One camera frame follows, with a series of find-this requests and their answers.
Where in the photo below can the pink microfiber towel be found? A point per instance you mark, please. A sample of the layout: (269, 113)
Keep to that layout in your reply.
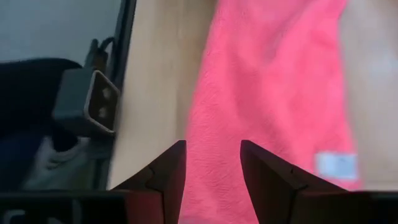
(264, 93)

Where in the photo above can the grey camera box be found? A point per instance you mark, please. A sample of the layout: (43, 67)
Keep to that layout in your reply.
(84, 102)

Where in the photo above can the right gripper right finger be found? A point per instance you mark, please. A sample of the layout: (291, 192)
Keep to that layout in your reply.
(267, 180)

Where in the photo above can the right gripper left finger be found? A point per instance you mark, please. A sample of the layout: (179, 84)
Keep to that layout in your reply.
(168, 177)

